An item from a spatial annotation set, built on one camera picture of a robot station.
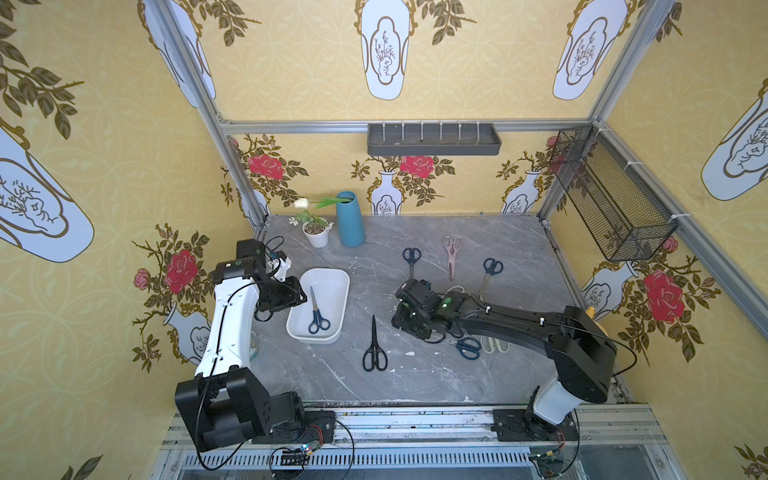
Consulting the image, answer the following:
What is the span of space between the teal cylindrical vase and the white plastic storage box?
0.13 meters

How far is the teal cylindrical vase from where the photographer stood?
1.00 meters

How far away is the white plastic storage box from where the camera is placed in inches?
34.4
